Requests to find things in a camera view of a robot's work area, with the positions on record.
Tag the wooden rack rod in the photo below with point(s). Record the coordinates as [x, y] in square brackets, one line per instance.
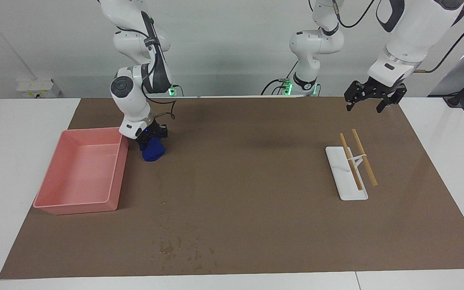
[365, 159]
[357, 179]

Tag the white wall socket box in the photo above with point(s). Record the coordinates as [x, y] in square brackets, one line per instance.
[34, 88]

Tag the pink plastic bin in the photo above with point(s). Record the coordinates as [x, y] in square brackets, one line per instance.
[79, 173]

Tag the brown table mat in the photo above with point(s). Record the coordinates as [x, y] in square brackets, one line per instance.
[276, 221]

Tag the white towel rack base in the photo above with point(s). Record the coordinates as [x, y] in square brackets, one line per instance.
[340, 169]

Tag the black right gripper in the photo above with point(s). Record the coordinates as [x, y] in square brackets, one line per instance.
[157, 132]

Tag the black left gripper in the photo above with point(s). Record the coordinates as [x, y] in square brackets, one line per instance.
[379, 88]

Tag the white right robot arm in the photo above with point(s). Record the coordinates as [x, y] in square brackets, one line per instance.
[129, 96]

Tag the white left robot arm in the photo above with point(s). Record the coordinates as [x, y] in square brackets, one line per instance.
[413, 32]

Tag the blue towel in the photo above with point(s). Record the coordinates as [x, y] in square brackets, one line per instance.
[154, 153]

